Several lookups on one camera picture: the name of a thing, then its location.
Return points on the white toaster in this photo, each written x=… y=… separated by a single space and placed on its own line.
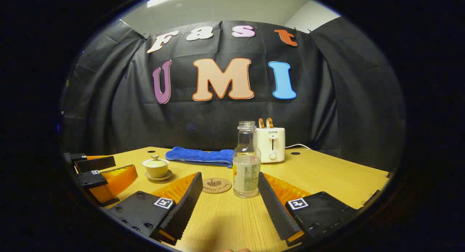
x=270 y=146

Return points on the beige ceramic saucer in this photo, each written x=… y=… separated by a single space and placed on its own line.
x=165 y=177

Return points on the black backdrop cloth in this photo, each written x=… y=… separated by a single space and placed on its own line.
x=327 y=99

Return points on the blue towel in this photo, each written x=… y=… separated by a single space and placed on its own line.
x=199 y=155

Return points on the toast slice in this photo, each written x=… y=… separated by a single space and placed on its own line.
x=261 y=123
x=269 y=122

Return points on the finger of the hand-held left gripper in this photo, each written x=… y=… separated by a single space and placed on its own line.
x=96 y=164
x=91 y=179

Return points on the clear glass water bottle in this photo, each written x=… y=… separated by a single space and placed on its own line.
x=246 y=172

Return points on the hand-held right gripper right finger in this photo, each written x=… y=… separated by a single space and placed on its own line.
x=276 y=212

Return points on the round cork coaster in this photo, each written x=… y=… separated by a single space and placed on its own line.
x=217 y=185

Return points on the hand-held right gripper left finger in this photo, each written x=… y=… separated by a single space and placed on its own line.
x=185 y=208

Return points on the beige ceramic teacup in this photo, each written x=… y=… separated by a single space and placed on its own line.
x=156 y=172

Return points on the beige teacup lid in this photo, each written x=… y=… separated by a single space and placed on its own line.
x=155 y=162

